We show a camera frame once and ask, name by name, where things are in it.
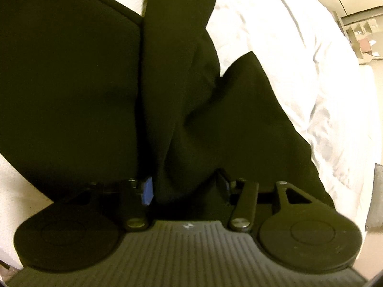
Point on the wooden shelf unit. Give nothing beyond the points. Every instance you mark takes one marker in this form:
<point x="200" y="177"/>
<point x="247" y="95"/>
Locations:
<point x="364" y="33"/>

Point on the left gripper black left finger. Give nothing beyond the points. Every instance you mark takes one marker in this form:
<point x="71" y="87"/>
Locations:
<point x="77" y="234"/>

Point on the black garment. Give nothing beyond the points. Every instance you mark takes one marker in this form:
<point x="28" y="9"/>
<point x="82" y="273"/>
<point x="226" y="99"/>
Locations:
<point x="93" y="95"/>

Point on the white duvet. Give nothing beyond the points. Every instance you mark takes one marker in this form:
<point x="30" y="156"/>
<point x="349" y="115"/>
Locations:
<point x="291" y="56"/>

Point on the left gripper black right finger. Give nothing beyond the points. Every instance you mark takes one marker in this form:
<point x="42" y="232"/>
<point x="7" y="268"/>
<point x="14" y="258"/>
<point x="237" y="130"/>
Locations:
<point x="291" y="227"/>

